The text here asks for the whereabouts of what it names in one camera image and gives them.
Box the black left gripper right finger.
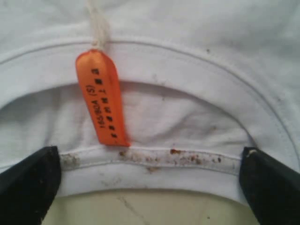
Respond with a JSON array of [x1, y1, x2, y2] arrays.
[[240, 147, 300, 225]]

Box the white t-shirt red lettering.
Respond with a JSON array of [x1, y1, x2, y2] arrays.
[[0, 0, 300, 203]]

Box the orange size tag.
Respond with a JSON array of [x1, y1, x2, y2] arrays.
[[75, 0, 131, 147]]

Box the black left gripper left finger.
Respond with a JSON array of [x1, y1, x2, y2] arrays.
[[0, 146, 61, 225]]

